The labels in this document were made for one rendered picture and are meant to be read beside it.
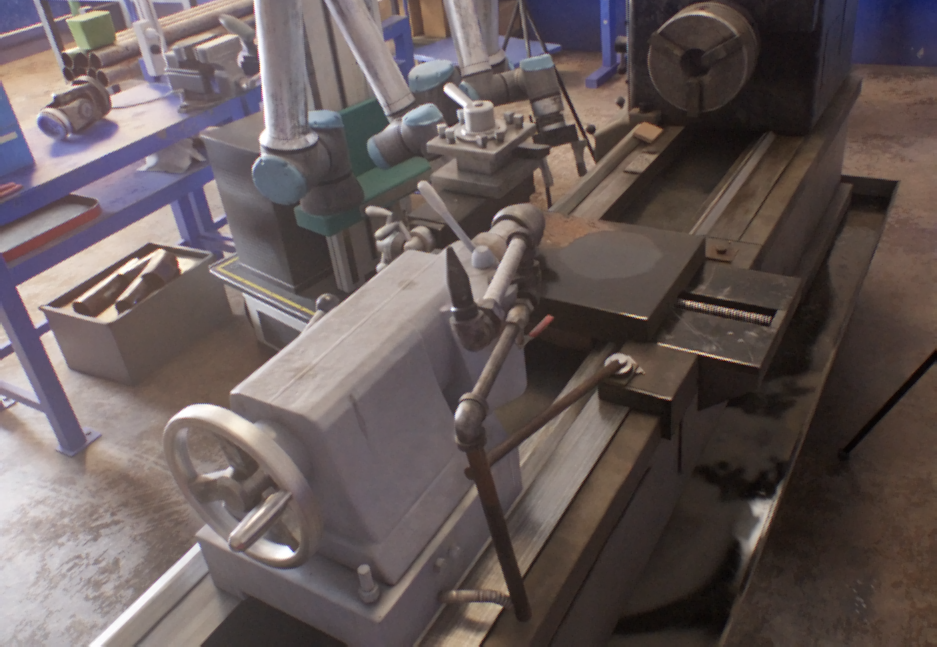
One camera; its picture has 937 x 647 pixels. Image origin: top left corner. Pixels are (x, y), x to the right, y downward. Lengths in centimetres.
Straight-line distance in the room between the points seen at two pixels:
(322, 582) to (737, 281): 97
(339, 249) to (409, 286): 163
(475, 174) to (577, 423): 59
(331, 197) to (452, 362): 136
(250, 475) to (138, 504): 182
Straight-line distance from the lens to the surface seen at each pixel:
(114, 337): 320
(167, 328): 335
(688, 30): 219
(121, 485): 290
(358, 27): 222
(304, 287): 293
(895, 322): 323
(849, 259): 275
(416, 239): 159
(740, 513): 187
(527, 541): 122
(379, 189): 258
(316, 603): 111
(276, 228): 282
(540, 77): 238
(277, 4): 213
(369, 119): 270
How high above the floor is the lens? 175
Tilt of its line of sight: 31 degrees down
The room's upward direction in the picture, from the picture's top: 7 degrees counter-clockwise
